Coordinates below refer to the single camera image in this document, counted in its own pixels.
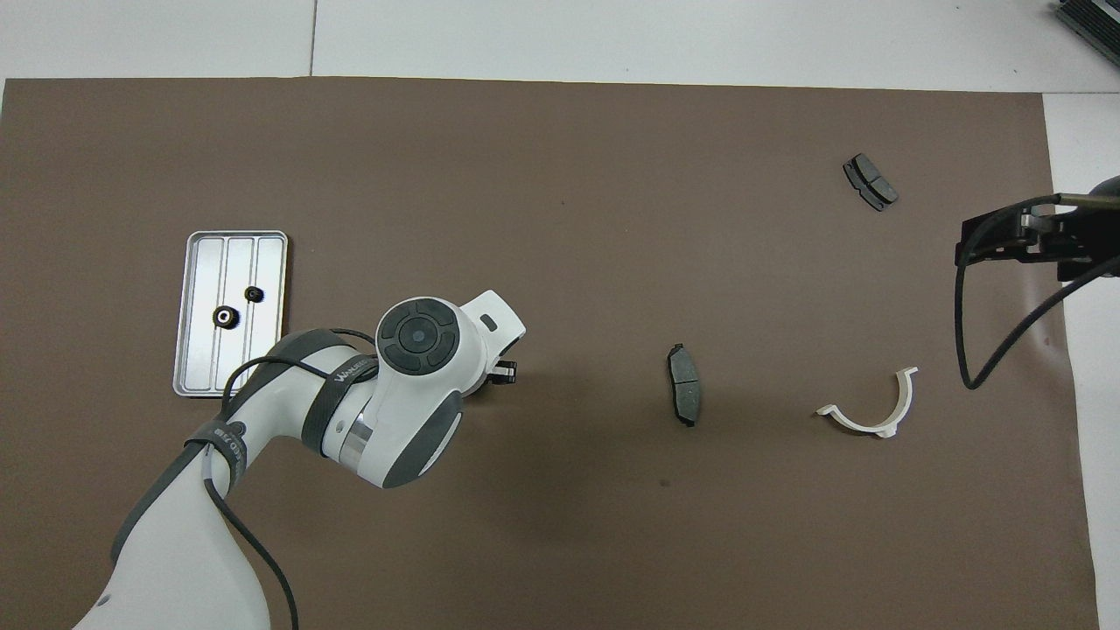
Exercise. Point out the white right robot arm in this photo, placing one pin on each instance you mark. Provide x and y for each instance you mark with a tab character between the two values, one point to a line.
1094	245

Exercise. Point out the brown table mat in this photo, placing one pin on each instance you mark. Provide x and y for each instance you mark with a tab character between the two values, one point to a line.
569	175

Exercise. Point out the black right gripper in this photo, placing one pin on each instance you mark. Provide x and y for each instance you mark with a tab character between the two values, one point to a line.
1037	234

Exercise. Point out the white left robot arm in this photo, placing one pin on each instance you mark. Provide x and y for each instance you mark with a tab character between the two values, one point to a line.
420	411

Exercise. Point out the small black bearing gear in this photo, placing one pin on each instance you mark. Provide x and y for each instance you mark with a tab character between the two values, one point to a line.
254	294

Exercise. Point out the dark grey brake pad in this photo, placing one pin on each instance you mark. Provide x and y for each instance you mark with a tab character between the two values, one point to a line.
685	389
871	181

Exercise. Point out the silver metal tray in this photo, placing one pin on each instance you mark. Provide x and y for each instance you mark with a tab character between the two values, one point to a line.
206	350

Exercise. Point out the black ribbed device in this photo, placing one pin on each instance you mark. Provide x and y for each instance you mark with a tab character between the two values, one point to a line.
1094	17

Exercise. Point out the white curved plastic bracket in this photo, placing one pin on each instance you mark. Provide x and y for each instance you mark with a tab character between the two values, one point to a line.
853	423

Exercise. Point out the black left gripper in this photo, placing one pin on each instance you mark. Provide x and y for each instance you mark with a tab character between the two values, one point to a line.
504	373

